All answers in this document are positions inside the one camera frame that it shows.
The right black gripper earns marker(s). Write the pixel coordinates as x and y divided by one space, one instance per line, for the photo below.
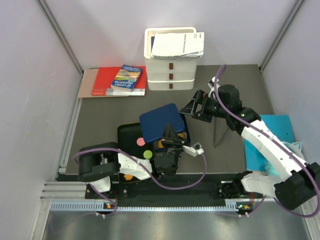
202 99

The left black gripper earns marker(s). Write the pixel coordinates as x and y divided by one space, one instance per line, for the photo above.
169 131

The blue cookie tin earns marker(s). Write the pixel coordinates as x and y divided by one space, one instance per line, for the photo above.
186 122

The orange small flower cookie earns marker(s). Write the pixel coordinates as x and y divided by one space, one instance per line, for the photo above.
182 135

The orange round cookie bottom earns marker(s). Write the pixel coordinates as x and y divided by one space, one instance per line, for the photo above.
159 144

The blue tin lid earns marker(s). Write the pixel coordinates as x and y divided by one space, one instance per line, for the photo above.
153 123

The grey metal tongs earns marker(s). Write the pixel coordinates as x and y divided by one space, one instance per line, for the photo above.
217 143

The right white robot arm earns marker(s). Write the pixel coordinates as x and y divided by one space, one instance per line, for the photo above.
297 181

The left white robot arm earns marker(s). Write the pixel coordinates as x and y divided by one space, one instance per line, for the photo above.
131 159

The green round cookie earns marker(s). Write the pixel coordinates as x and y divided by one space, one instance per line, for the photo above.
147 154

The pink round cookie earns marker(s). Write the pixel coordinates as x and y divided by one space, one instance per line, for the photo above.
140 141

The white stacked drawer box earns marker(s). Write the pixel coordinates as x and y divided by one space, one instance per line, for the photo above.
168 74

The black cookie tray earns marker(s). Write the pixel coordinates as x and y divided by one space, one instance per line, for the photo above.
127 135

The orange flower cookie bottom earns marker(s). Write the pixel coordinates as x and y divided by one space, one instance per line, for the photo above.
128 177

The white spiral notebook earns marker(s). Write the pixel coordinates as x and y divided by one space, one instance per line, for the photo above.
174 46

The blue paperback book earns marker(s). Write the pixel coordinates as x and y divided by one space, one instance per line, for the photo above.
126 78

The red book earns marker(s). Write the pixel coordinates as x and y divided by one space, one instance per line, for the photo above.
104 78

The teal folder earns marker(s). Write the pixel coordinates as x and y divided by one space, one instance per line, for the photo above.
279 125

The teal cat-ear headphones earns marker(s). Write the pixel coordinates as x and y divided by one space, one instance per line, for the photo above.
295 147

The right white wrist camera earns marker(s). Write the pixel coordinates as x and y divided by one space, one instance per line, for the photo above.
211 84

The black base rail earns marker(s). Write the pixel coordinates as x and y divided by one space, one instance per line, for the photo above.
148 194

